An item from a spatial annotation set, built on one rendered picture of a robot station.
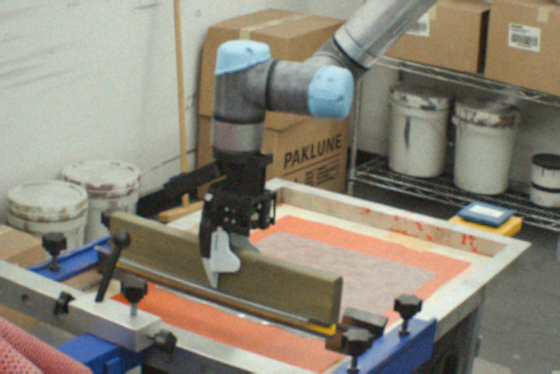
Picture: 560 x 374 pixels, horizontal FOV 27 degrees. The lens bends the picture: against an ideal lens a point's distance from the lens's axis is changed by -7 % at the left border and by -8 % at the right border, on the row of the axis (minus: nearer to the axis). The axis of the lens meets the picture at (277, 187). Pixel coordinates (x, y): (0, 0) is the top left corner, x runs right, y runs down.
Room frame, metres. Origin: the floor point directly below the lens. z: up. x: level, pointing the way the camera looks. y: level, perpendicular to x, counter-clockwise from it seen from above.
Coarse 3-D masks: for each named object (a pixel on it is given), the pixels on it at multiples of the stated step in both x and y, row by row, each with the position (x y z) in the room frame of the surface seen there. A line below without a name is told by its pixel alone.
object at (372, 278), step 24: (360, 264) 2.06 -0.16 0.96; (384, 264) 2.07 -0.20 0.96; (408, 264) 2.08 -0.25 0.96; (432, 264) 2.08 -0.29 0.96; (456, 264) 2.09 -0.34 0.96; (360, 288) 1.95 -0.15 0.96; (384, 288) 1.96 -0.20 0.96; (408, 288) 1.96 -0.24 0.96; (432, 288) 1.97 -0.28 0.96; (384, 312) 1.85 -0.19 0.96; (216, 336) 1.71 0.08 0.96; (240, 336) 1.72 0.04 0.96; (264, 336) 1.73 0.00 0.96; (288, 336) 1.73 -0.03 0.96; (288, 360) 1.65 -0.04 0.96; (312, 360) 1.65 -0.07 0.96; (336, 360) 1.65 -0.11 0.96
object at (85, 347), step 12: (84, 336) 1.48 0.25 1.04; (96, 336) 1.49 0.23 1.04; (60, 348) 1.43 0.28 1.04; (72, 348) 1.44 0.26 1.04; (84, 348) 1.44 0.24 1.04; (96, 348) 1.45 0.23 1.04; (108, 348) 1.45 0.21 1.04; (120, 348) 1.47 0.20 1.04; (84, 360) 1.41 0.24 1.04; (96, 360) 1.42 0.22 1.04; (108, 360) 1.45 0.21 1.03; (132, 360) 1.49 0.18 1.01; (96, 372) 1.42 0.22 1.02
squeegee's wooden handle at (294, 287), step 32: (128, 224) 1.79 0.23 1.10; (160, 224) 1.79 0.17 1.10; (128, 256) 1.79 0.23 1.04; (160, 256) 1.76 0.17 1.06; (192, 256) 1.73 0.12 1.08; (256, 256) 1.68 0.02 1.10; (224, 288) 1.70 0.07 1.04; (256, 288) 1.67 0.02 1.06; (288, 288) 1.64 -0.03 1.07; (320, 288) 1.62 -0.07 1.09; (320, 320) 1.62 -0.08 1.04
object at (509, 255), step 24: (288, 192) 2.37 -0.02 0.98; (312, 192) 2.35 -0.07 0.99; (192, 216) 2.16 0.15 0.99; (336, 216) 2.31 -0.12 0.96; (360, 216) 2.28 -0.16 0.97; (384, 216) 2.26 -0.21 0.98; (408, 216) 2.24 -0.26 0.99; (432, 240) 2.20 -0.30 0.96; (456, 240) 2.18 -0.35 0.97; (480, 240) 2.15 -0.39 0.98; (504, 240) 2.14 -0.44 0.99; (504, 264) 2.01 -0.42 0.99; (456, 288) 1.88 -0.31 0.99; (480, 288) 1.90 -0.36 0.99; (432, 312) 1.78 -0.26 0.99; (456, 312) 1.81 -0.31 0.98
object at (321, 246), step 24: (288, 216) 2.30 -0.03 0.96; (264, 240) 2.15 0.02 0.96; (288, 240) 2.16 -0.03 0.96; (312, 240) 2.17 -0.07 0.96; (336, 240) 2.18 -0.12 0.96; (360, 240) 2.19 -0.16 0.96; (312, 264) 2.05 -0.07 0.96; (336, 264) 2.06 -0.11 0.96; (168, 312) 1.79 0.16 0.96; (192, 312) 1.80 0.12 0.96; (216, 312) 1.81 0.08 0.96
